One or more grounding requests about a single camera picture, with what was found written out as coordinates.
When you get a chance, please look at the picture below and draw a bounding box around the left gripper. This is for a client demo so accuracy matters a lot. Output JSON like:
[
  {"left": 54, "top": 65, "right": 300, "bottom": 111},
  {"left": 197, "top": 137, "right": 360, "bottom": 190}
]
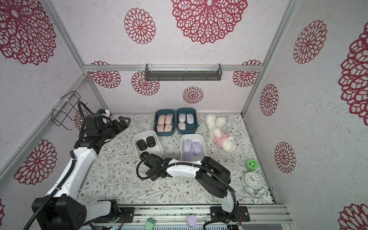
[{"left": 100, "top": 115, "right": 131, "bottom": 141}]

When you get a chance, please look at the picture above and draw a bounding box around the black mouse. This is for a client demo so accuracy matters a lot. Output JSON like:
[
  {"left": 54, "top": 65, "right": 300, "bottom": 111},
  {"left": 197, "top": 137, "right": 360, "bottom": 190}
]
[
  {"left": 136, "top": 139, "right": 148, "bottom": 151},
  {"left": 140, "top": 151, "right": 150, "bottom": 160},
  {"left": 146, "top": 136, "right": 156, "bottom": 148}
]

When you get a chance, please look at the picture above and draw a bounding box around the white tray front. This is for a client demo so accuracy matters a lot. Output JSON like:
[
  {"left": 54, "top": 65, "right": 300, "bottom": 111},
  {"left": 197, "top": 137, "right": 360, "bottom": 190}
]
[{"left": 133, "top": 130, "right": 163, "bottom": 160}]

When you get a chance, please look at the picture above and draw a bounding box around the white tray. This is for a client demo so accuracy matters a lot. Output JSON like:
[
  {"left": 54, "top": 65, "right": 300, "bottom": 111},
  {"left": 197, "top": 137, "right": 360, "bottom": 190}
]
[
  {"left": 181, "top": 134, "right": 207, "bottom": 162},
  {"left": 133, "top": 130, "right": 163, "bottom": 160}
]

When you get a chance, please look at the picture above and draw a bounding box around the purple mouse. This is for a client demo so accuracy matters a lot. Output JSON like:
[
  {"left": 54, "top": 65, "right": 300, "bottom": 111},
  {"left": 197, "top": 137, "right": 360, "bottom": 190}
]
[
  {"left": 183, "top": 139, "right": 192, "bottom": 153},
  {"left": 184, "top": 152, "right": 195, "bottom": 162},
  {"left": 192, "top": 141, "right": 203, "bottom": 156}
]

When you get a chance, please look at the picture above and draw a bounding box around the teal storage box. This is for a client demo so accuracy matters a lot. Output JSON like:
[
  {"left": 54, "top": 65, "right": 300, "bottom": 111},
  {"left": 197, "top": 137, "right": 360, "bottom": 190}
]
[
  {"left": 153, "top": 109, "right": 176, "bottom": 137},
  {"left": 176, "top": 107, "right": 198, "bottom": 135}
]

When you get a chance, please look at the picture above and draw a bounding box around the white mouse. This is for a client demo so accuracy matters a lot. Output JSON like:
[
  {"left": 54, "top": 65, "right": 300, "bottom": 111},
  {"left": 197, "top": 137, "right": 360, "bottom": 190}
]
[
  {"left": 178, "top": 122, "right": 186, "bottom": 130},
  {"left": 186, "top": 114, "right": 195, "bottom": 125},
  {"left": 178, "top": 113, "right": 186, "bottom": 122}
]

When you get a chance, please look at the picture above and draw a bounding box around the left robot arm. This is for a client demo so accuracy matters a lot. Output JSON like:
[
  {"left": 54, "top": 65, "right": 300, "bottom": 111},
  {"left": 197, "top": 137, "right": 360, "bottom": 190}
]
[{"left": 24, "top": 109, "right": 131, "bottom": 230}]

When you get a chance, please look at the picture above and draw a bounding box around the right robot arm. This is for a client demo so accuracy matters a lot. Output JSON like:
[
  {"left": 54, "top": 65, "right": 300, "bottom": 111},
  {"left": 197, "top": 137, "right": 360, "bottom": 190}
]
[{"left": 136, "top": 154, "right": 239, "bottom": 230}]

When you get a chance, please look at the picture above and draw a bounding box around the green connector block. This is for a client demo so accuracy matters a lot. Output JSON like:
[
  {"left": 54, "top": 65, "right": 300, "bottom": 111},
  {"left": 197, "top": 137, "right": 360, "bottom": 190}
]
[{"left": 144, "top": 218, "right": 156, "bottom": 230}]

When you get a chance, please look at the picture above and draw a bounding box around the purple round cap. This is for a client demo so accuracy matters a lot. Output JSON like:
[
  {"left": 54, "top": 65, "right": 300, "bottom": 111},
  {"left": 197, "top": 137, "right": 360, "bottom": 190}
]
[{"left": 187, "top": 215, "right": 197, "bottom": 228}]

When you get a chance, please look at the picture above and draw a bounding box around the white plush toy pink dress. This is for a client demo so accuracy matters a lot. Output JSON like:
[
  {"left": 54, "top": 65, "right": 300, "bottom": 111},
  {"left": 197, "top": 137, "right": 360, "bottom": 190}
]
[{"left": 206, "top": 114, "right": 236, "bottom": 153}]

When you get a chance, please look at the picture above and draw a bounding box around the green round toy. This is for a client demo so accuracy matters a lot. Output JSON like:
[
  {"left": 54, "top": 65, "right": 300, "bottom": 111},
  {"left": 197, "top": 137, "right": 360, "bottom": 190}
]
[{"left": 246, "top": 159, "right": 259, "bottom": 172}]

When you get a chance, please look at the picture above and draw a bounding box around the white alarm clock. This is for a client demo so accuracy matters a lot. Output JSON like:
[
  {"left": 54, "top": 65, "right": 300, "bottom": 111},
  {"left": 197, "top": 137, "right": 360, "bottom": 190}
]
[{"left": 241, "top": 172, "right": 266, "bottom": 195}]

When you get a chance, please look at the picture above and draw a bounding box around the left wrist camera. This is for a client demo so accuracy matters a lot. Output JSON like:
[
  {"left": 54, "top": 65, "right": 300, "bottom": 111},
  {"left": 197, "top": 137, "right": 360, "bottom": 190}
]
[{"left": 96, "top": 109, "right": 111, "bottom": 117}]

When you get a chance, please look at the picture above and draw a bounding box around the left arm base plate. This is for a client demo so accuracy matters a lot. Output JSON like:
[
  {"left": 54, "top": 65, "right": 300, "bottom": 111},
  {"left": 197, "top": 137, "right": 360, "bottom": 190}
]
[{"left": 94, "top": 207, "right": 135, "bottom": 224}]

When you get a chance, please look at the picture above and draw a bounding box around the dark wall shelf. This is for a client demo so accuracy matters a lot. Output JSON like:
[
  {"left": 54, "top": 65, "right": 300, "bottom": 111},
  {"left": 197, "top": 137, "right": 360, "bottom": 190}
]
[{"left": 144, "top": 64, "right": 223, "bottom": 81}]

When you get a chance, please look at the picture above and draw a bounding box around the black wire wall rack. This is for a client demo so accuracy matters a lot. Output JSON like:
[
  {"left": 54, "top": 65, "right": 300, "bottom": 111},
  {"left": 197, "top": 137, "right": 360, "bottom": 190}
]
[{"left": 50, "top": 91, "right": 86, "bottom": 131}]

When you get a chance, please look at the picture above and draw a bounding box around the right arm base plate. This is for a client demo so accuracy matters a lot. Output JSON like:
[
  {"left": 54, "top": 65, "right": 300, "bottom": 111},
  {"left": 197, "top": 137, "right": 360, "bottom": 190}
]
[{"left": 210, "top": 206, "right": 250, "bottom": 222}]

